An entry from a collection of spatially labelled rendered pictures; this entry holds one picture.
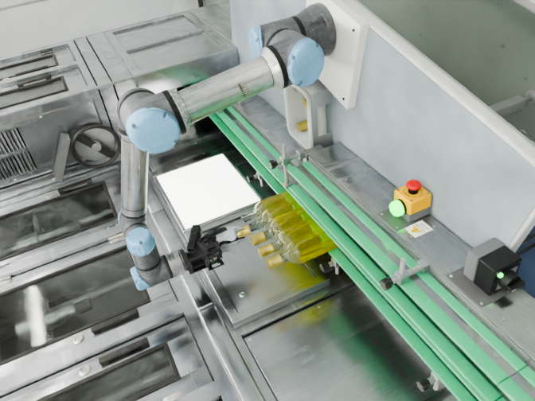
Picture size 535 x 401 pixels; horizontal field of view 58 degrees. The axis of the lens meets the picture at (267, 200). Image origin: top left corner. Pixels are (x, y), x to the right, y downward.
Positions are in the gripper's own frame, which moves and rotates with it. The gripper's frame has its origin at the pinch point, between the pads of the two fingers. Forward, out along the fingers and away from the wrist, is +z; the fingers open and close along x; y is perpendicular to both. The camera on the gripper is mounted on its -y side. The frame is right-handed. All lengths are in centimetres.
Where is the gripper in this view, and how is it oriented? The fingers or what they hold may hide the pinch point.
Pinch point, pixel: (239, 232)
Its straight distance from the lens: 156.2
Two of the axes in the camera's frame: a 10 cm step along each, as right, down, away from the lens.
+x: -1.0, -7.8, -6.2
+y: 4.4, 5.3, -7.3
